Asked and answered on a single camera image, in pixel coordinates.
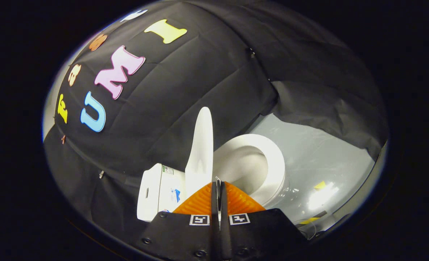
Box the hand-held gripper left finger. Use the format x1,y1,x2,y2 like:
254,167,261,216
131,181,220,261

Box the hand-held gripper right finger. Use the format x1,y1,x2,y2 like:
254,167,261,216
220,181,308,261

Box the white toilet bowl with seat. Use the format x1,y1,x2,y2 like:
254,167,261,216
213,134,290,207

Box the black backdrop cloth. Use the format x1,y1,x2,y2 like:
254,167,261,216
44,0,389,232

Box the thin black floor cables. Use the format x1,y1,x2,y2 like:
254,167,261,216
294,219,318,240

